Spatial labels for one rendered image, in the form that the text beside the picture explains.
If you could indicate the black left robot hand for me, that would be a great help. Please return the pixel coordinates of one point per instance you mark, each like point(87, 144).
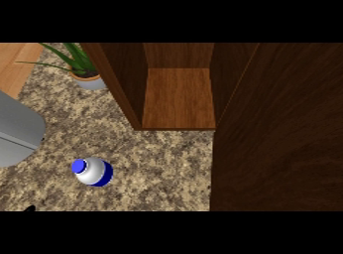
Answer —
point(30, 209)

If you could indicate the brown wooden cabinet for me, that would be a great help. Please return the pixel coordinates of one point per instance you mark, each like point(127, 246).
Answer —
point(177, 96)

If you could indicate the dark wooden cabinet door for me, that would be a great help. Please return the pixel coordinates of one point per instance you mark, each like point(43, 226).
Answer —
point(291, 139)

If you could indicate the grey rounded appliance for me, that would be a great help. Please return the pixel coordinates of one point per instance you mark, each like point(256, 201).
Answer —
point(6, 129)

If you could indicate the green potted plant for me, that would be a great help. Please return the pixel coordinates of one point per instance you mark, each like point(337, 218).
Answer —
point(83, 67)

